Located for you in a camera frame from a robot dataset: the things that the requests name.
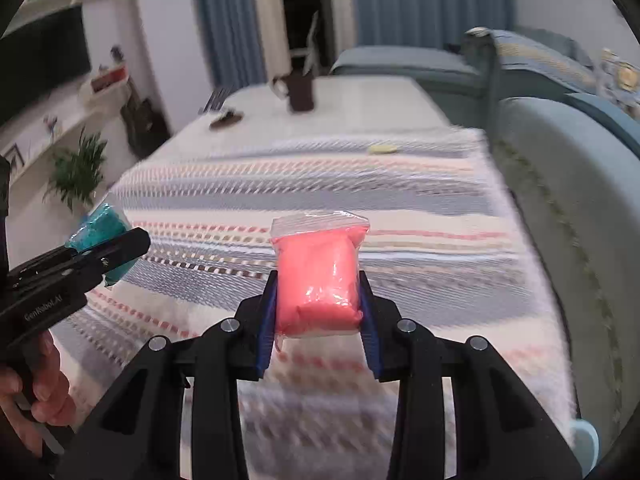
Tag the dark brown dish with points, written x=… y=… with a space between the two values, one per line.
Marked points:
x=226 y=120

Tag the light blue bin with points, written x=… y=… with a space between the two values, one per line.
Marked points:
x=585 y=447

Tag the small shelf photo frame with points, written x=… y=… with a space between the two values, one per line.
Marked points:
x=14 y=159

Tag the blue curtain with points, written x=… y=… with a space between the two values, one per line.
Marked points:
x=230 y=25
x=430 y=2

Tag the blue sofa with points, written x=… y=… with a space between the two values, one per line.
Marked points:
x=565 y=200

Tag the red box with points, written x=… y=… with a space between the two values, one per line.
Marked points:
x=107 y=79

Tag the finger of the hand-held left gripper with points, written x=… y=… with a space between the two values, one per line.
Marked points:
x=120 y=250

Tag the white refrigerator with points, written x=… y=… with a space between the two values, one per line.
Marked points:
x=170 y=45

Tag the pink clay bag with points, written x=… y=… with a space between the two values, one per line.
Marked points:
x=317 y=280

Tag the white chair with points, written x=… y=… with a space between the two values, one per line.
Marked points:
x=307 y=45

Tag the dark brown mug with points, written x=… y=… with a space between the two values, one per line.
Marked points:
x=300 y=90

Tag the green potted plant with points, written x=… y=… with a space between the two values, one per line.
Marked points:
x=77 y=170

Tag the teal clay bag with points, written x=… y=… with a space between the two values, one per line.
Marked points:
x=100 y=225

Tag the small yellow scrap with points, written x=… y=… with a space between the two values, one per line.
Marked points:
x=383 y=149

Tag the person's left hand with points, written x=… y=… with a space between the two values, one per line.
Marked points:
x=47 y=385

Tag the black television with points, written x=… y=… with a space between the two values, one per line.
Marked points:
x=45 y=60

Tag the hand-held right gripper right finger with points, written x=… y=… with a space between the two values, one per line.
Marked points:
x=372 y=342

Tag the white coffee table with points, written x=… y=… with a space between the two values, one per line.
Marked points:
x=360 y=105

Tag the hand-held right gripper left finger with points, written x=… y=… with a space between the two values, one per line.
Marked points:
x=267 y=332

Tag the striped woven blanket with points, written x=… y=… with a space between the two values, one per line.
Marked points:
x=425 y=280

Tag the floral cushion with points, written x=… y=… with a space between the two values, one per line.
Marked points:
x=622 y=77

